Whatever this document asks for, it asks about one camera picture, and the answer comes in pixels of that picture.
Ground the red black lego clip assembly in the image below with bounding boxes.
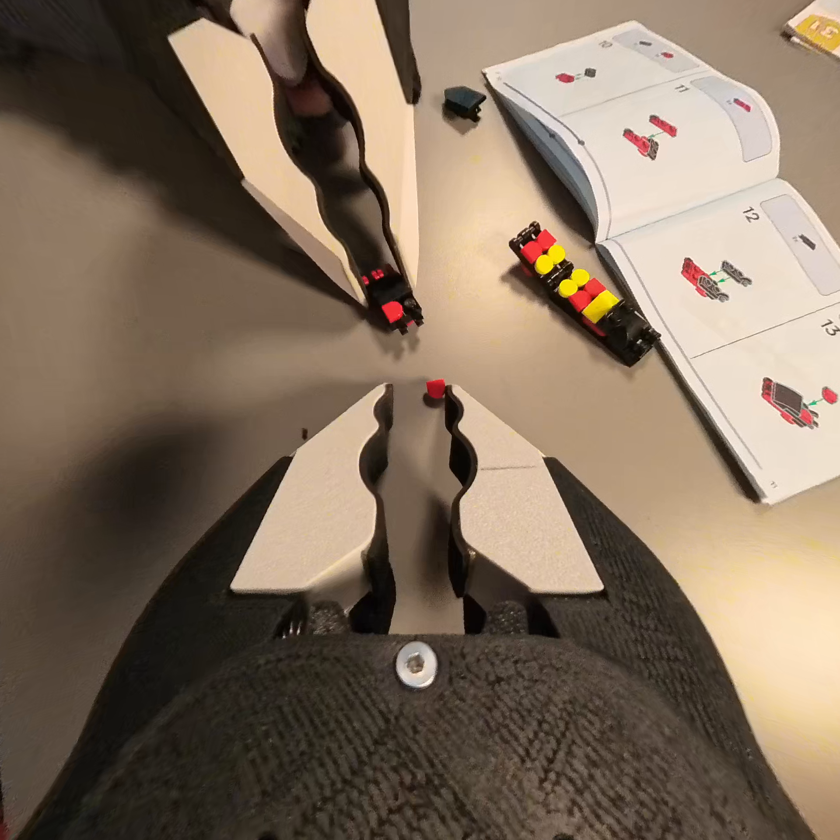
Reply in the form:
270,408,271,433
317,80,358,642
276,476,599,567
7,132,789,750
360,262,425,336

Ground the open instruction booklet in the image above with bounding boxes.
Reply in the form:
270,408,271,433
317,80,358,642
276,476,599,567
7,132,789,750
482,20,840,506

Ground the person's left hand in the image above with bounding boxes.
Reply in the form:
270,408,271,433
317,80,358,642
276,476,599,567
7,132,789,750
283,73,332,119

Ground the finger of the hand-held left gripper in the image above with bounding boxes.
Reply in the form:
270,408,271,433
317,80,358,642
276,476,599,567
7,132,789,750
167,17,370,307
304,0,421,290

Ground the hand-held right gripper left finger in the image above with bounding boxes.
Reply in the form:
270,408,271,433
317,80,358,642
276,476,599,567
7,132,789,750
230,382,398,634

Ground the closed booklet with colourful cover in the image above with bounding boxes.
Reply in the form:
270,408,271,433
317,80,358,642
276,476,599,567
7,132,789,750
781,0,840,63

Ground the small black object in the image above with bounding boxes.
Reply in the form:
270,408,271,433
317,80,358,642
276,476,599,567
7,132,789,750
443,85,488,123

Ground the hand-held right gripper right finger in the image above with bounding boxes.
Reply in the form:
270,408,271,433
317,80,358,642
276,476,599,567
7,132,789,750
444,385,605,599

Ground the long black red yellow lego assembly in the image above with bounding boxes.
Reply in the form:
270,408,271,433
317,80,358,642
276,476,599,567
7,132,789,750
507,220,662,368

